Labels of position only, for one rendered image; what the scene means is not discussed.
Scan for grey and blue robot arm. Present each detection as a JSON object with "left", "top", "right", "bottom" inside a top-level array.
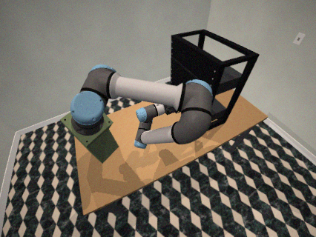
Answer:
[{"left": 70, "top": 64, "right": 213, "bottom": 149}]

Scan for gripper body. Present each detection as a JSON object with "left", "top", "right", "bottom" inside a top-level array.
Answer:
[{"left": 163, "top": 105, "right": 180, "bottom": 115}]

